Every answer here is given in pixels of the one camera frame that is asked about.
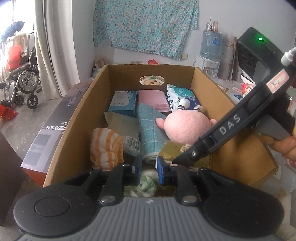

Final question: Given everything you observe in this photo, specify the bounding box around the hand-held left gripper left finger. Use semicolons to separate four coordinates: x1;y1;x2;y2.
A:
67;156;142;204

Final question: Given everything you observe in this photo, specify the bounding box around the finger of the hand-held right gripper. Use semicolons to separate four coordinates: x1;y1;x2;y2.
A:
172;137;216;166

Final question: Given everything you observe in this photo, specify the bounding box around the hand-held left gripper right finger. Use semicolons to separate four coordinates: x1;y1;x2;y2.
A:
156;156;232;204

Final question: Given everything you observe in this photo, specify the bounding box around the green knitted scrunchie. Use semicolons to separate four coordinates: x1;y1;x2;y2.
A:
136;170;158;198

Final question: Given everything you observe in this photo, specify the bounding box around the dark gold packet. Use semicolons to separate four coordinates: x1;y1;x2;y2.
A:
157;141;213;170

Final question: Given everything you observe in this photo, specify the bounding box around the pink plush toy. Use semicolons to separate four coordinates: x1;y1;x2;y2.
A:
155;98;218;146

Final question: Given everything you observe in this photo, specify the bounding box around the orange white striped cloth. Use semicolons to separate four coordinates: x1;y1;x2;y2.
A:
90;127;125;171

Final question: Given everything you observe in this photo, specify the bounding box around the teal checked towel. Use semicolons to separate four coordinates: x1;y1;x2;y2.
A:
136;103;173;164

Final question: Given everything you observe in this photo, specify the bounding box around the blue white wipes pack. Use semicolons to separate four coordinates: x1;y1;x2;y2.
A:
166;83;202;112

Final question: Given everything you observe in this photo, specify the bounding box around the brown cardboard box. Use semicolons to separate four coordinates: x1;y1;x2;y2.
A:
43;64;279;198

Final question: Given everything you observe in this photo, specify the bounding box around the blue white mask box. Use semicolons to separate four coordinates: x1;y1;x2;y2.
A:
108;91;139;117

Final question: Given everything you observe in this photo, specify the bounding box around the pink cloth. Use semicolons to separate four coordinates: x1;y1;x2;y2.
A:
138;90;171;113

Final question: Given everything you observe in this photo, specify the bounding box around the person's right hand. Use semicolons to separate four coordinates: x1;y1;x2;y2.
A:
268;137;296;168

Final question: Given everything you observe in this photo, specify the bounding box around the rolled patterned mat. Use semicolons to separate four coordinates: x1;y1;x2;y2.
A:
218;34;238;80

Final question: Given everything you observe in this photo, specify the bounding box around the blue water bottle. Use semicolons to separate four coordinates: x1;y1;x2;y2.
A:
199;29;223;62

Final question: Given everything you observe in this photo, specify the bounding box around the white water dispenser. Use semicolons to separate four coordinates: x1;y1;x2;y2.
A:
195;55;221;78

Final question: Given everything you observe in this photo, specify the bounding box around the grey orange carton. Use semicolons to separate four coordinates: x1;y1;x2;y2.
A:
20;83;93;189

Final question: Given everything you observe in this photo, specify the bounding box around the dark wooden furniture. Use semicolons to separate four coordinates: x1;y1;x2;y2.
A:
0;131;24;228

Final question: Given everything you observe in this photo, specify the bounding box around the folded wheelchair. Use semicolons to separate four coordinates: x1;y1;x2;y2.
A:
0;32;40;110

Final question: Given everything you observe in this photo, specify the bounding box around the cream window curtain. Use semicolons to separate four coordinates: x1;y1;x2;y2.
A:
34;0;80;100

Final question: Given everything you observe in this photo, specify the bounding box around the blue cloth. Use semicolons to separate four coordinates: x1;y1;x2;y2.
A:
0;21;25;42

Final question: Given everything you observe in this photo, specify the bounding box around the white cable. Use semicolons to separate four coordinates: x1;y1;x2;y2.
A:
280;46;296;68

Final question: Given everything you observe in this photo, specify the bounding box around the teal floral wall cloth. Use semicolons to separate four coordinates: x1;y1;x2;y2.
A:
92;0;200;58

